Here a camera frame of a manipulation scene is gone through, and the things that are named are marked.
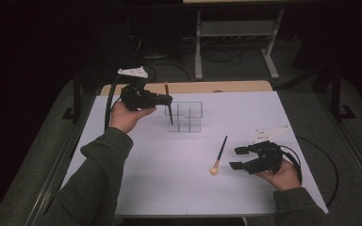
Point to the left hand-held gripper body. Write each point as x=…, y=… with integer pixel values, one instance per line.
x=136, y=99

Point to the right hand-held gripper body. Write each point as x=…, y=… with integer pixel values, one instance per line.
x=268, y=157

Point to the thin black gold makeup brush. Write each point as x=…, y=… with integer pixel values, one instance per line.
x=170, y=114

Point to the black gold fan makeup brush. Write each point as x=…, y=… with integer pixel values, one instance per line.
x=220, y=153

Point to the clear acrylic organizer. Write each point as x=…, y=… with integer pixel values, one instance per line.
x=188, y=121

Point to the person's left hand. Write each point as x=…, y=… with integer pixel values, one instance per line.
x=125, y=119

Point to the person's right hand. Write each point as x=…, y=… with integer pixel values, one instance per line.
x=284, y=179

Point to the wooden table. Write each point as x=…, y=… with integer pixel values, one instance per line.
x=207, y=87

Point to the white board sheet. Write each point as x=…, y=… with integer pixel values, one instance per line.
x=185, y=194

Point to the black metal stand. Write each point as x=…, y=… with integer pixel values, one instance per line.
x=77, y=100
x=336, y=97

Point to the white metal desk frame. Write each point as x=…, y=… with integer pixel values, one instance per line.
x=198, y=59

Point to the aluminium frame rail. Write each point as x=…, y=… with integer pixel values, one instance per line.
x=53, y=175
x=355, y=153

